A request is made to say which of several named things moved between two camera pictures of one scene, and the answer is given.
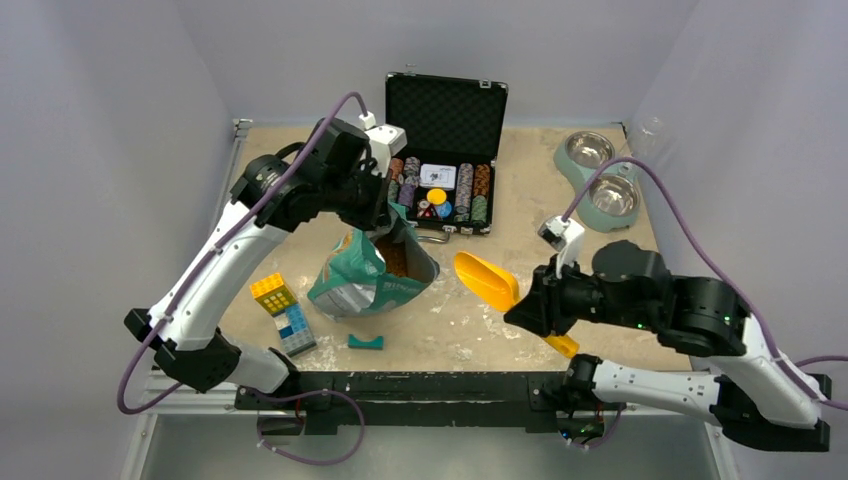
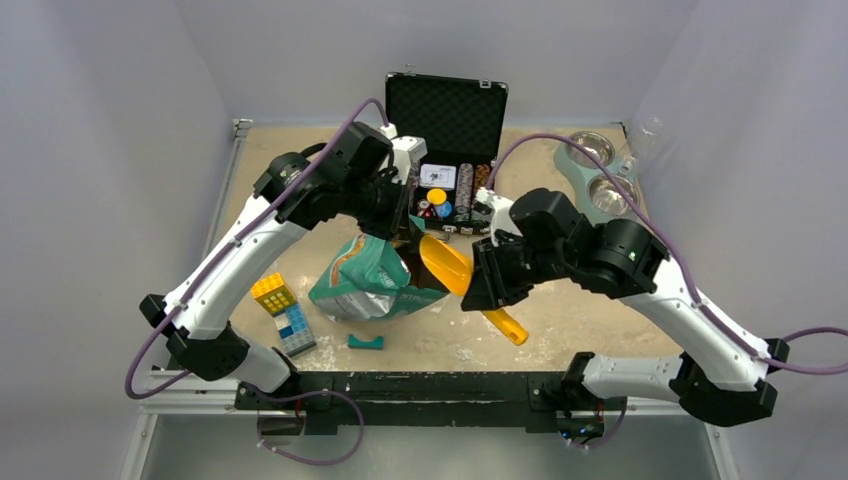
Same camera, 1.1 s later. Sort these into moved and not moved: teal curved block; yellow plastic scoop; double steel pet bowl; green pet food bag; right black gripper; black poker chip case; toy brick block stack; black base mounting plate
Moved: right black gripper; yellow plastic scoop; green pet food bag
Not moved: toy brick block stack; black poker chip case; double steel pet bowl; teal curved block; black base mounting plate
